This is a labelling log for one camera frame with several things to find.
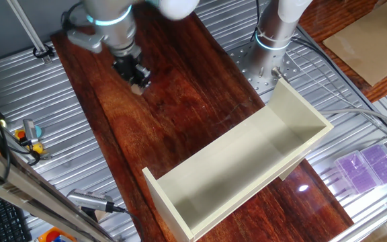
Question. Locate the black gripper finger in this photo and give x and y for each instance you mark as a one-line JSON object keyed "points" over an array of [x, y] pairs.
{"points": [[130, 80], [143, 76]]}

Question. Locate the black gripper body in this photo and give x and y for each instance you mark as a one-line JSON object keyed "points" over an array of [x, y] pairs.
{"points": [[124, 65]]}

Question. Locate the small wooden cube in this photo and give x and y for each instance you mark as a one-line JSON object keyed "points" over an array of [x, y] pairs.
{"points": [[138, 90]]}

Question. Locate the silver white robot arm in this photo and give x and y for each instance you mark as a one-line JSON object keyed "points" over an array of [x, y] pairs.
{"points": [[116, 30]]}

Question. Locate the beige shelf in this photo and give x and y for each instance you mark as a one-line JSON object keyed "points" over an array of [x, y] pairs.
{"points": [[230, 161]]}

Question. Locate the dark red wooden board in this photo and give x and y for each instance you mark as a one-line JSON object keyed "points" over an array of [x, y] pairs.
{"points": [[180, 101]]}

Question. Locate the black pole clip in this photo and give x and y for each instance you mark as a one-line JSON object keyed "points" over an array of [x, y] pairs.
{"points": [[42, 52]]}

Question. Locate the aluminium pole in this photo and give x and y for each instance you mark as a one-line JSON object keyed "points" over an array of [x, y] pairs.
{"points": [[29, 30]]}

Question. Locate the small cardboard box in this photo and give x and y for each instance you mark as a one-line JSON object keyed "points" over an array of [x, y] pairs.
{"points": [[101, 215]]}

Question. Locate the silver metal beam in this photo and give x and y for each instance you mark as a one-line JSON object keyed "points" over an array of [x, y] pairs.
{"points": [[29, 191]]}

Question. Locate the orange emergency stop box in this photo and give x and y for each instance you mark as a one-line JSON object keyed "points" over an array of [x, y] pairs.
{"points": [[50, 235]]}

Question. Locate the brown cardboard sheet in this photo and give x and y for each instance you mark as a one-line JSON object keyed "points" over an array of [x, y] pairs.
{"points": [[371, 43]]}

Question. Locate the clear case with purple parts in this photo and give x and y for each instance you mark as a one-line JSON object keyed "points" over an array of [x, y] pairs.
{"points": [[383, 164], [358, 173]]}

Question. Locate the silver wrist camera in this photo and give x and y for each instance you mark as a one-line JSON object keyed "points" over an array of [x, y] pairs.
{"points": [[86, 40]]}

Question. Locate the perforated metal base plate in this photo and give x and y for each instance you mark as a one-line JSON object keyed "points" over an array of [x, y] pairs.
{"points": [[240, 64]]}

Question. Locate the grey clamp mount with knob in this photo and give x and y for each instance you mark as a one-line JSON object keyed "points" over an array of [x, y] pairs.
{"points": [[29, 129]]}

